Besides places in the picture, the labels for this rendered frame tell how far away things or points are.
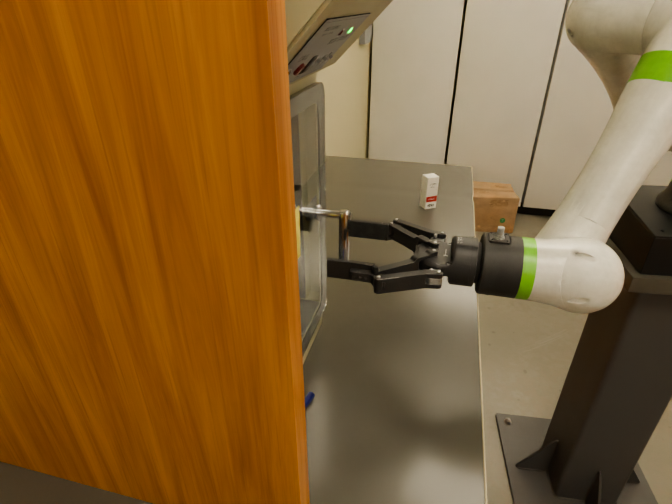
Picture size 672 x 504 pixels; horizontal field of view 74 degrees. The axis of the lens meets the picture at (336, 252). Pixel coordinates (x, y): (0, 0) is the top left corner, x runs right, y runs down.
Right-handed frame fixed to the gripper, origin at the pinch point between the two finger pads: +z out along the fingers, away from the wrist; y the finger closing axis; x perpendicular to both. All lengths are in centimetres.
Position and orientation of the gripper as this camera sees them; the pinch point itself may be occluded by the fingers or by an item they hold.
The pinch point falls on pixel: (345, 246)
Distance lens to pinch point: 71.4
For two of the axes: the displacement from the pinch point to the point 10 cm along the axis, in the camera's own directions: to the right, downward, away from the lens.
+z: -9.7, -1.2, 2.1
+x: 0.0, 8.7, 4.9
